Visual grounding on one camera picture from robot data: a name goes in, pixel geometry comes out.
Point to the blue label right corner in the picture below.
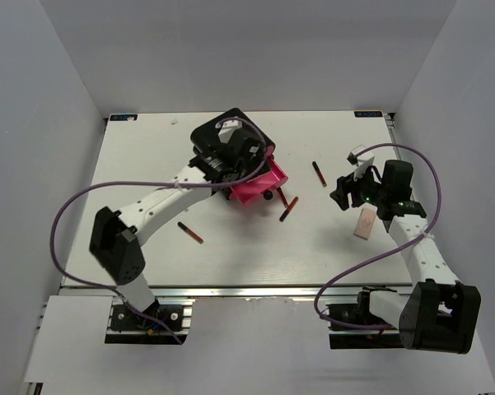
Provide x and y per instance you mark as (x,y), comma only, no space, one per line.
(368,114)

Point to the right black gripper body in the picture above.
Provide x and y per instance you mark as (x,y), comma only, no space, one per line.
(364,189)

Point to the red lip gloss far right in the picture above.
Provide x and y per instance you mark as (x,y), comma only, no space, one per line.
(319,174)

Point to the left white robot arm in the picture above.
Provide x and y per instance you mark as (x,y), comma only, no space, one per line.
(118,236)

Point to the pink sachet packet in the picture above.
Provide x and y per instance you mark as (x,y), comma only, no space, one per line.
(365,223)

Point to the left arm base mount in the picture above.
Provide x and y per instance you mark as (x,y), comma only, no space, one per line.
(167,322)

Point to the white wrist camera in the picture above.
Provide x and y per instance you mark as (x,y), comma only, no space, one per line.
(226,128)
(362,158)

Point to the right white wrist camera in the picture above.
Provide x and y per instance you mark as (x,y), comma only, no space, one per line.
(362,158)

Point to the black pink drawer organizer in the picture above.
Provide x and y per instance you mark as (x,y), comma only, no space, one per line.
(208,150)

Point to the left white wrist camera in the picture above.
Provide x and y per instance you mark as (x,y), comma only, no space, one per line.
(226,128)

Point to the red lip gloss front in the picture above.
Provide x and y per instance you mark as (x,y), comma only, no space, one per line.
(288,209)

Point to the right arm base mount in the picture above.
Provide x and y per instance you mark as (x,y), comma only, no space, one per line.
(343,337)

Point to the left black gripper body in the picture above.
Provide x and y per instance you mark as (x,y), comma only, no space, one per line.
(248,167)

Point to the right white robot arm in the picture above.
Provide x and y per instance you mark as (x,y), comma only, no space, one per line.
(441,312)

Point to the red lip gloss left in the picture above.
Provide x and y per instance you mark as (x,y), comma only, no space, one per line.
(190,232)

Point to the pink drawer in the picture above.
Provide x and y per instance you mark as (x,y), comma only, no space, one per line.
(254,190)

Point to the blue label left corner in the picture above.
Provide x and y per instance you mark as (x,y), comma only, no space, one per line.
(123,117)

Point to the blue label corner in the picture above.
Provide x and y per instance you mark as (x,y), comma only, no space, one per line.
(368,114)
(123,117)

